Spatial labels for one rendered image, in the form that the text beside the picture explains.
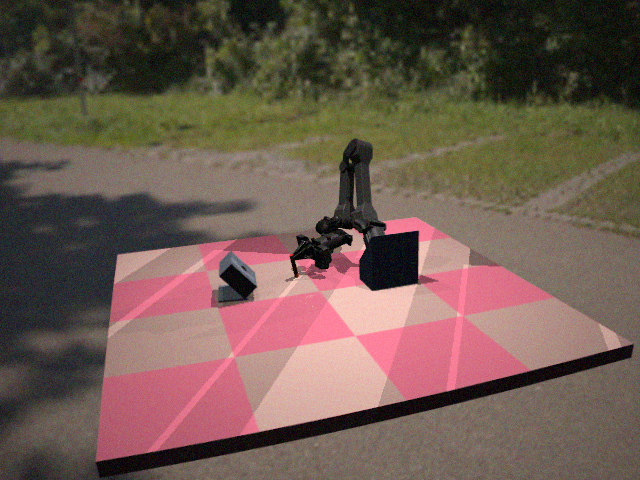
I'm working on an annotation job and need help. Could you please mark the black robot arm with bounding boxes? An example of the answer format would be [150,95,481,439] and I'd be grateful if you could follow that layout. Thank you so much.
[316,139,387,248]

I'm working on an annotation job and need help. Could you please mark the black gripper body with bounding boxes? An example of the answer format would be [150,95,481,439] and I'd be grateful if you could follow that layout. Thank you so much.
[296,233,336,265]

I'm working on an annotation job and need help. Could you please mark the red peg with white band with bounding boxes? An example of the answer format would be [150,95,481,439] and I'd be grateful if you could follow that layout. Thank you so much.
[289,254,299,277]

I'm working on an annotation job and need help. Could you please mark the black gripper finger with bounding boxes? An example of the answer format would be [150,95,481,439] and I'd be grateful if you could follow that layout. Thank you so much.
[293,244,317,261]
[293,240,307,256]

